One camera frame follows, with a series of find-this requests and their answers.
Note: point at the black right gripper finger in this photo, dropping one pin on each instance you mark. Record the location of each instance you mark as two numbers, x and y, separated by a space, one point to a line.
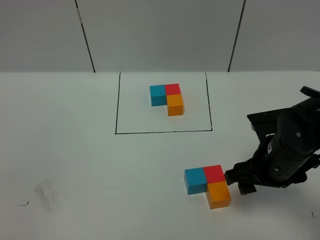
246 188

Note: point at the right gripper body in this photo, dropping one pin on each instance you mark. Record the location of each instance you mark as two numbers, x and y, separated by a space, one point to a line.
272 166

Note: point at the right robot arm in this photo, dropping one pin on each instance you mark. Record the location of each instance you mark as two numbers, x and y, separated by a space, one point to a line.
289 139

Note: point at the orange template cube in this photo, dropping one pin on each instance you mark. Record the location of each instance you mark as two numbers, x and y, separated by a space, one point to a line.
175 105

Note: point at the red template cube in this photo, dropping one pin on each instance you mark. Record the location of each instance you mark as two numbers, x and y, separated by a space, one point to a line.
172 89

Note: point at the blue template cube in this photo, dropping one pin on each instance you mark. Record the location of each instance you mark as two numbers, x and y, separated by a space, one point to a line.
158 95

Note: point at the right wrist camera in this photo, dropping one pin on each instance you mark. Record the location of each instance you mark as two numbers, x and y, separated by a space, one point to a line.
265 123

